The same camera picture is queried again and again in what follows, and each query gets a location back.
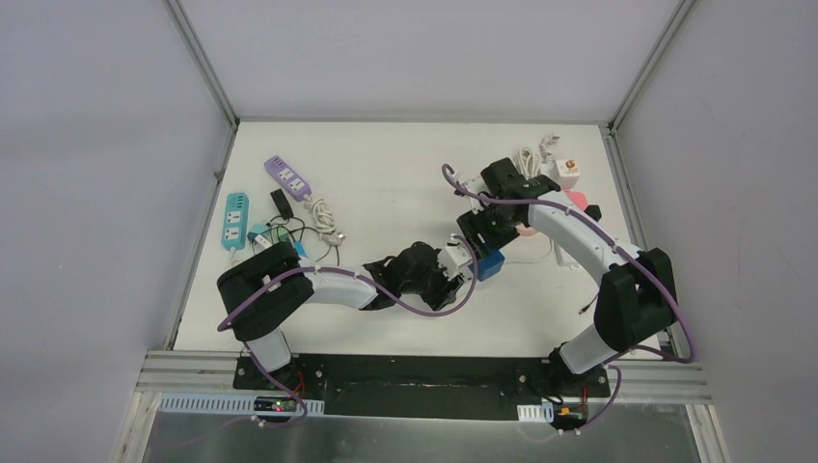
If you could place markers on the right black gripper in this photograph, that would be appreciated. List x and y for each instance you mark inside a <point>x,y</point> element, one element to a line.
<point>471,225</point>

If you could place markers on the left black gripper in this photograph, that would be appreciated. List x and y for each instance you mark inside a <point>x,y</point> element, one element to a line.
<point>438,281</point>

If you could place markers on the dark blue cube adapter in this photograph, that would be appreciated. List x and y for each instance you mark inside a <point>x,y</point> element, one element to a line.
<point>489,266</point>

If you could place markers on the light blue plug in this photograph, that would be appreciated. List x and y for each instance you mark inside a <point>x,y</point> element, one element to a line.
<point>299,248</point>

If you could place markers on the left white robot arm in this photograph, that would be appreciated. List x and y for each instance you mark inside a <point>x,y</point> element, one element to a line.
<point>262,292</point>

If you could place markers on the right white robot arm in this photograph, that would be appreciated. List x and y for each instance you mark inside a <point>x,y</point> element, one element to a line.
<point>636,292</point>

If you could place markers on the pink plug adapter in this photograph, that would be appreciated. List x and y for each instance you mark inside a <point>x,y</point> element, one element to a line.
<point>578,199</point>

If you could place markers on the white multi-plug adapter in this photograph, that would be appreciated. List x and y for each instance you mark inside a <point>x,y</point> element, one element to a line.
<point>262,241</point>

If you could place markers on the pink round power strip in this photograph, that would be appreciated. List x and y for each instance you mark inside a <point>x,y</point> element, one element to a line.
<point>526,231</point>

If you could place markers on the white long power strip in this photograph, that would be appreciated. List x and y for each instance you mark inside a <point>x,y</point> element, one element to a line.
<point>565,259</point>

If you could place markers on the white cube adapter orange sticker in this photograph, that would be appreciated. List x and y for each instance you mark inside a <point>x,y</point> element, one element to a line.
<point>567,173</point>

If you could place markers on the green USB charger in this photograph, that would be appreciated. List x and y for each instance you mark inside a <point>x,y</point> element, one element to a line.
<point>280,235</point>

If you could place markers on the purple power strip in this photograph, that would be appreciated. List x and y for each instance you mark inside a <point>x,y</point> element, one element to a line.
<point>289,180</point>

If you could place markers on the black charger brick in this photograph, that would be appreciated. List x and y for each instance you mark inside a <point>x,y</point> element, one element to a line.
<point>282,204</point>

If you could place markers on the teal charger block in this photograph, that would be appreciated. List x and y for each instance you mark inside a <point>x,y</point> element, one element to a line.
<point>257,231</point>

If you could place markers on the teal power strip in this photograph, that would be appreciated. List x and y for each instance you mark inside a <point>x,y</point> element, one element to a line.
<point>234,234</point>

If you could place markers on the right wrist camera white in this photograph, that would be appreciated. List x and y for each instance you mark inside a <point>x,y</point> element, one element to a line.
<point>475,186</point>

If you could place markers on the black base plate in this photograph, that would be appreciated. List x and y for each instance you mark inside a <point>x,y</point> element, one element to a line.
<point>456,388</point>

